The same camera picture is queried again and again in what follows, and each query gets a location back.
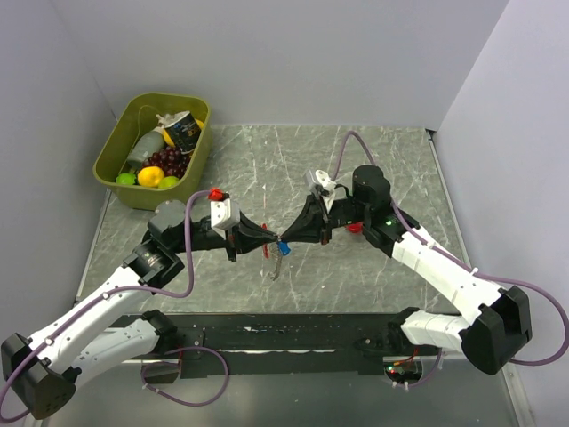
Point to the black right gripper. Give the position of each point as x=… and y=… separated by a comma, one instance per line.
x=314, y=225

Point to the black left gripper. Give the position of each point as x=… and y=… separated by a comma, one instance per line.
x=247, y=237

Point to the key with blue tag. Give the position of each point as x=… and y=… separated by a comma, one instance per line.
x=283, y=248

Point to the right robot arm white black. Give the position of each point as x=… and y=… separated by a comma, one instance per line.
x=491, y=324

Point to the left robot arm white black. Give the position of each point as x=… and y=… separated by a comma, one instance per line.
x=45, y=369

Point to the red dragon fruit toy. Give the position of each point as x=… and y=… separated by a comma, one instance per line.
x=355, y=228

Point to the green lime right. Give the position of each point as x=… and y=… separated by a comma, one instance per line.
x=168, y=182

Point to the green lime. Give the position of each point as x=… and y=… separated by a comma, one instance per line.
x=126, y=179
x=168, y=182

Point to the dark red grape bunch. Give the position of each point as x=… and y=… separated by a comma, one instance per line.
x=171, y=161

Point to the yellow lemon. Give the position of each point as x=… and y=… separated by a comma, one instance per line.
x=150, y=176

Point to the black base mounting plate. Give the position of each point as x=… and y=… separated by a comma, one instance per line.
x=281, y=343

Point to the black crumpled paper cup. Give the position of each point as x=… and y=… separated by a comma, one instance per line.
x=182, y=129

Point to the olive green plastic bin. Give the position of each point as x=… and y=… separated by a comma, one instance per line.
x=140, y=117

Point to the green lime left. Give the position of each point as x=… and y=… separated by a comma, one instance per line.
x=126, y=179

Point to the grey plastic bottle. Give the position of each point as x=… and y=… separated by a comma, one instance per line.
x=146, y=147

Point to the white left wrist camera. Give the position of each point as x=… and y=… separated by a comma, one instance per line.
x=224, y=211

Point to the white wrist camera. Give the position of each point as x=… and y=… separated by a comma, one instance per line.
x=224, y=211
x=322, y=187

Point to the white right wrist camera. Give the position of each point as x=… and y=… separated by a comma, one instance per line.
x=322, y=187

